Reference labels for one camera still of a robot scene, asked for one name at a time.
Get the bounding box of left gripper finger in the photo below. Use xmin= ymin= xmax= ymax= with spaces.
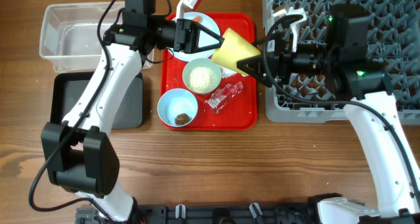
xmin=196 ymin=22 xmax=224 ymax=42
xmin=197 ymin=41 xmax=223 ymax=53

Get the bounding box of yellow plastic cup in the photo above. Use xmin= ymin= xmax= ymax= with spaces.
xmin=211 ymin=28 xmax=261 ymax=76

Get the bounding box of green bowl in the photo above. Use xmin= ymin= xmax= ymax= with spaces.
xmin=182 ymin=58 xmax=222 ymax=95

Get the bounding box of white rice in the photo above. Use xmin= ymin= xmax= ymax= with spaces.
xmin=188 ymin=66 xmax=217 ymax=94

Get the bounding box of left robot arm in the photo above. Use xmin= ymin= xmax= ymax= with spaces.
xmin=39 ymin=0 xmax=207 ymax=223

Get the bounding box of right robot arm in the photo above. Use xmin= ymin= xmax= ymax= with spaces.
xmin=237 ymin=3 xmax=419 ymax=223

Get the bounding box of grey dishwasher rack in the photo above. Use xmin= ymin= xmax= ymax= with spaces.
xmin=262 ymin=0 xmax=419 ymax=125

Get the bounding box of orange carrot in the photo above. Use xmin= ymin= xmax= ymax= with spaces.
xmin=192 ymin=16 xmax=202 ymax=22

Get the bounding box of light blue plate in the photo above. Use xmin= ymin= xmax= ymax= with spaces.
xmin=167 ymin=12 xmax=221 ymax=62

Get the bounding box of crumpled white napkin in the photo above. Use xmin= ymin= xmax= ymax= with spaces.
xmin=220 ymin=66 xmax=237 ymax=78

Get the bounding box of red serving tray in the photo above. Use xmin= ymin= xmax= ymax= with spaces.
xmin=161 ymin=12 xmax=258 ymax=131

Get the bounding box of red snack wrapper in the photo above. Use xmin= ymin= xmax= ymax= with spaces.
xmin=205 ymin=82 xmax=243 ymax=115

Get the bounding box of light blue bowl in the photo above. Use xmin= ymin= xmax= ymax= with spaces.
xmin=157 ymin=88 xmax=198 ymax=127

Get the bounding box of brown food ball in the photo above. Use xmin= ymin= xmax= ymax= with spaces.
xmin=175 ymin=113 xmax=190 ymax=126

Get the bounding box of clear plastic bin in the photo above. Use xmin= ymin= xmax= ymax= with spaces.
xmin=39 ymin=1 xmax=156 ymax=74

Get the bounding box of black tray bin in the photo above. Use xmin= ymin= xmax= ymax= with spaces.
xmin=50 ymin=72 xmax=143 ymax=129

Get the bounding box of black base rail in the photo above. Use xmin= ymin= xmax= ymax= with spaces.
xmin=74 ymin=202 xmax=329 ymax=224

